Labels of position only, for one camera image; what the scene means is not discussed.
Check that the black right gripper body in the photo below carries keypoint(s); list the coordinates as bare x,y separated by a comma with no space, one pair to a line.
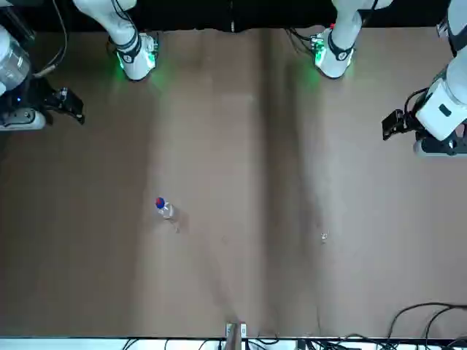
36,95

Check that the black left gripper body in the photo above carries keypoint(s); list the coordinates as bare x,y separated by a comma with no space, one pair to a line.
411,122

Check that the clear glass sample vial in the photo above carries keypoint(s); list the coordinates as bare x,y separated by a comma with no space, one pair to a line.
324,237

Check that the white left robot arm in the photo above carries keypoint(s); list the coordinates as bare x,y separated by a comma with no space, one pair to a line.
337,36

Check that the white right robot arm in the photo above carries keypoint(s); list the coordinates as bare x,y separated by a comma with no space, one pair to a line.
127,54

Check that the clear bottle blue cap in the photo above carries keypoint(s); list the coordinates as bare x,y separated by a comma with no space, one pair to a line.
167,212

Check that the aluminium frame post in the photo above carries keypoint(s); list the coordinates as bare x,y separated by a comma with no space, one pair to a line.
230,331

